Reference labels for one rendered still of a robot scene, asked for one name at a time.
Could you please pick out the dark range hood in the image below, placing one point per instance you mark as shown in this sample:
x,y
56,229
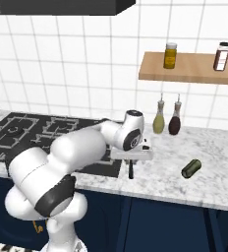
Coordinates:
x,y
57,6

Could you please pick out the black gas hob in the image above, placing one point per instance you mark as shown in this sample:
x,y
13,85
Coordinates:
x,y
37,131

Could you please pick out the dark vinegar bottle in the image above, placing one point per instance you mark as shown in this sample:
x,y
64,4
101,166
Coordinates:
x,y
175,120

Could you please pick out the navy drawer front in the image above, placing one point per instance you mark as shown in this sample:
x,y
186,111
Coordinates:
x,y
8,210

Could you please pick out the wooden wall shelf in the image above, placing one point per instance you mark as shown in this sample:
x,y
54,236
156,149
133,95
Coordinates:
x,y
191,69

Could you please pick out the olive oil bottle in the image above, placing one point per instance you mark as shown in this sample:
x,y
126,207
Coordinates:
x,y
159,118

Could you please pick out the yellow spice jar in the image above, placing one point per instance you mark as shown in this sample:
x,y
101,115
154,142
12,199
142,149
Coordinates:
x,y
170,55

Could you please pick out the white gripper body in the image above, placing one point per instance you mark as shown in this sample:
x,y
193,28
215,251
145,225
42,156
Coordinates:
x,y
132,153

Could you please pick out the navy cabinet door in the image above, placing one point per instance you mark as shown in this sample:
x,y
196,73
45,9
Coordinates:
x,y
165,226

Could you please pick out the dark green can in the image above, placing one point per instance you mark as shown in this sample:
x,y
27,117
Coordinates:
x,y
191,168

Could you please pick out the red-brown spice jar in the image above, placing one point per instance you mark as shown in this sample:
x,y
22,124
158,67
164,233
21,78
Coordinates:
x,y
221,56

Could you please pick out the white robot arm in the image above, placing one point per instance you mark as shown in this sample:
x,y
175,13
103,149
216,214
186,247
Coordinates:
x,y
53,164

